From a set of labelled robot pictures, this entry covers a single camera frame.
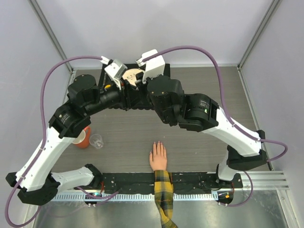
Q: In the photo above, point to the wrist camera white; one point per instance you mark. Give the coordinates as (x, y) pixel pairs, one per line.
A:
(153, 67)
(114, 69)

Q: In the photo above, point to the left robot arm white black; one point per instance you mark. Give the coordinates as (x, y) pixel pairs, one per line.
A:
(37, 184)

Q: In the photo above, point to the white cable duct strip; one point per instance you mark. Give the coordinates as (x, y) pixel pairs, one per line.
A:
(80, 196)

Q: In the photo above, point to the mannequin hand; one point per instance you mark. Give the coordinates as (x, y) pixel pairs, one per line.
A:
(158, 157)

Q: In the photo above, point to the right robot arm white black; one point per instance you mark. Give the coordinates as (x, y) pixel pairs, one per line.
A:
(199, 113)

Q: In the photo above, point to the orange mug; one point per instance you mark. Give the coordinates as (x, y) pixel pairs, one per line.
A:
(82, 141)

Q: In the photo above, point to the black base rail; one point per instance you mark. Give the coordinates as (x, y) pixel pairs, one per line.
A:
(183, 182)

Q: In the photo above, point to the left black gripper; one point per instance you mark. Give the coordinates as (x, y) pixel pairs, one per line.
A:
(130, 96)

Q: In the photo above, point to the pink cream plate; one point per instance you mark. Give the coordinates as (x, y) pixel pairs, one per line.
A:
(130, 76)

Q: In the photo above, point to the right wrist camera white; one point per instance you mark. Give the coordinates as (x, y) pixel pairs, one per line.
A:
(153, 67)

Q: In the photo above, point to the clear plastic cup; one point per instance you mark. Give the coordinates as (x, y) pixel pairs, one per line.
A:
(96, 141)

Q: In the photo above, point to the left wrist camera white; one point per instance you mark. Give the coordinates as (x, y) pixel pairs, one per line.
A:
(114, 69)

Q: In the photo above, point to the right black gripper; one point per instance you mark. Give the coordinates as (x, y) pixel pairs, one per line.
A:
(141, 87)

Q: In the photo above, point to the yellow plaid sleeve forearm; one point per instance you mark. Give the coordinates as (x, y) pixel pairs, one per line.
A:
(163, 197)

